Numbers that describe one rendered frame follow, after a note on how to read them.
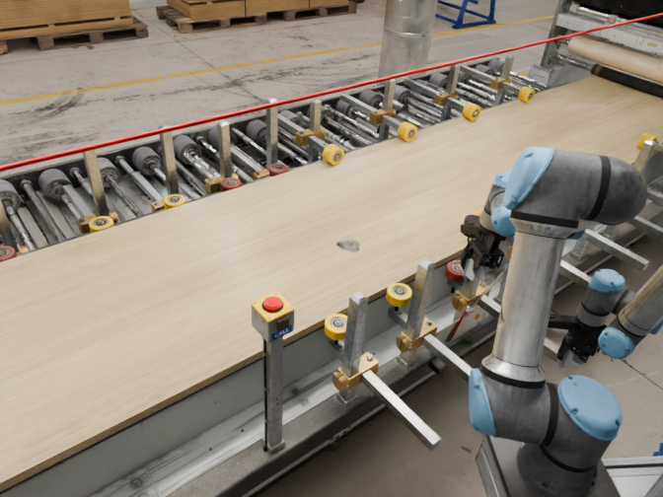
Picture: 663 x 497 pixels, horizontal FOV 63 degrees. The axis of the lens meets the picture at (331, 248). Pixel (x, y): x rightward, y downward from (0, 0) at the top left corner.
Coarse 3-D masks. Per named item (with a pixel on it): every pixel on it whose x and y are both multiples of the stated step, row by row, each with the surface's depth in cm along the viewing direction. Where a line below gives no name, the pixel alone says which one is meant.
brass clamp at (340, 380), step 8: (368, 352) 161; (360, 360) 158; (376, 360) 159; (360, 368) 156; (368, 368) 156; (376, 368) 159; (336, 376) 153; (344, 376) 154; (352, 376) 154; (360, 376) 156; (336, 384) 155; (344, 384) 153; (352, 384) 155
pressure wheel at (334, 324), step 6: (330, 318) 161; (336, 318) 161; (342, 318) 161; (330, 324) 158; (336, 324) 159; (342, 324) 159; (330, 330) 157; (336, 330) 157; (342, 330) 157; (330, 336) 158; (336, 336) 157; (342, 336) 158; (336, 342) 164
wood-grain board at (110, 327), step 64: (448, 128) 275; (512, 128) 280; (576, 128) 285; (640, 128) 290; (256, 192) 215; (320, 192) 218; (384, 192) 221; (448, 192) 224; (64, 256) 177; (128, 256) 179; (192, 256) 181; (256, 256) 183; (320, 256) 185; (384, 256) 187; (448, 256) 190; (0, 320) 153; (64, 320) 154; (128, 320) 156; (192, 320) 157; (320, 320) 160; (0, 384) 136; (64, 384) 137; (128, 384) 138; (192, 384) 139; (0, 448) 122; (64, 448) 123
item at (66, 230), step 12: (336, 120) 313; (360, 120) 315; (360, 132) 302; (288, 144) 288; (336, 144) 289; (120, 180) 246; (36, 192) 235; (132, 192) 239; (24, 204) 227; (48, 204) 228; (108, 204) 230; (24, 216) 220; (60, 216) 222; (120, 216) 224; (36, 228) 214; (60, 228) 215; (36, 240) 208
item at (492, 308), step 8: (448, 280) 188; (456, 288) 186; (480, 304) 179; (488, 304) 177; (496, 304) 177; (488, 312) 178; (496, 312) 175; (544, 344) 164; (552, 344) 164; (544, 352) 165; (552, 352) 162
